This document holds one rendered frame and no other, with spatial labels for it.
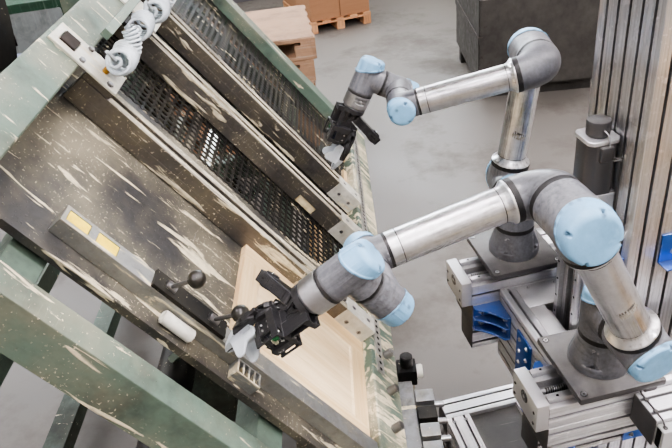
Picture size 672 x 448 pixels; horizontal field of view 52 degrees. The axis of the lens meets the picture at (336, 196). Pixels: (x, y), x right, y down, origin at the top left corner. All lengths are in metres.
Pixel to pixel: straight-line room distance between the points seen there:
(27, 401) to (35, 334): 2.40
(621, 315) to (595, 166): 0.43
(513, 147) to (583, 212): 0.86
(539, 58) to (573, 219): 0.71
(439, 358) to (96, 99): 2.12
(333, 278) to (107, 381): 0.42
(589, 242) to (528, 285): 0.91
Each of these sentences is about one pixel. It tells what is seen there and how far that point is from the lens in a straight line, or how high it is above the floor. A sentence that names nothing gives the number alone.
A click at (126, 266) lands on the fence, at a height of 1.55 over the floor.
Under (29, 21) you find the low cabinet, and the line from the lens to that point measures 7.38.
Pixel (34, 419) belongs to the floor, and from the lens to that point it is 3.52.
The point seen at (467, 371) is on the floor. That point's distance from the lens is 3.24.
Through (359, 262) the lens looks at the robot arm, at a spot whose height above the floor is 1.62.
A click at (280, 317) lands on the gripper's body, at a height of 1.50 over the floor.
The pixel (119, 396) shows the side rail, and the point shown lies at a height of 1.45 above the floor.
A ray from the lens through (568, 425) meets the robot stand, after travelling 1.89.
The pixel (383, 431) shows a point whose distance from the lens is 1.86.
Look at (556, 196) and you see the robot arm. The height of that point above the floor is 1.63.
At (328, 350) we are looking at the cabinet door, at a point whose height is 1.01.
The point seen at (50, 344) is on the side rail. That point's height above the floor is 1.58.
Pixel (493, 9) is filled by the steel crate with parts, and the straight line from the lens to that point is 5.45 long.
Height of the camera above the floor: 2.33
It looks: 31 degrees down
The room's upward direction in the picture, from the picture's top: 6 degrees counter-clockwise
